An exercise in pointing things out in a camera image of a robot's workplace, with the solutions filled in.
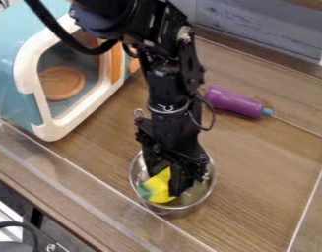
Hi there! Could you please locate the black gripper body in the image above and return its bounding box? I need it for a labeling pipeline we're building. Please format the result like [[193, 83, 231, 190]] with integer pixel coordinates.
[[133, 104, 208, 172]]

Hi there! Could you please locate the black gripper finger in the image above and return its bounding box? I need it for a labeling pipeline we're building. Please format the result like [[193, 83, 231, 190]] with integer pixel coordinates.
[[168, 162, 201, 197], [141, 145, 172, 177]]

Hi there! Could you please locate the yellow toy banana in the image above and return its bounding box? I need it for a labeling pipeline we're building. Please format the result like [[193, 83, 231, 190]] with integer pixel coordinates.
[[136, 168, 175, 204]]

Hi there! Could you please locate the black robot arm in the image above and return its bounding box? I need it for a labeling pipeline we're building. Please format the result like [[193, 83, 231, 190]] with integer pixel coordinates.
[[70, 0, 208, 197]]

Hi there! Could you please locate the silver metal pot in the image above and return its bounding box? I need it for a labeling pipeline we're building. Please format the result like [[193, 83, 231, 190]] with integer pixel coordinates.
[[126, 107, 216, 216]]

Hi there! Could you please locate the purple toy eggplant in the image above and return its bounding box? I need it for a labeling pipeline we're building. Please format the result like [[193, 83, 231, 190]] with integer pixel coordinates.
[[203, 85, 274, 118]]

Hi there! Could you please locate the clear acrylic barrier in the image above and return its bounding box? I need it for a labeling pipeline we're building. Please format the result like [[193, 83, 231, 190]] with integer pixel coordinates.
[[0, 118, 215, 252]]

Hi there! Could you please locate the blue toy microwave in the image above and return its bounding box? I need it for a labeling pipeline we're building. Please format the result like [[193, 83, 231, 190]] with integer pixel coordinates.
[[0, 0, 138, 142]]

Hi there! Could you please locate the black cable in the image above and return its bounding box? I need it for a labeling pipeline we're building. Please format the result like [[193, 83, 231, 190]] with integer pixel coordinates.
[[22, 0, 120, 56]]

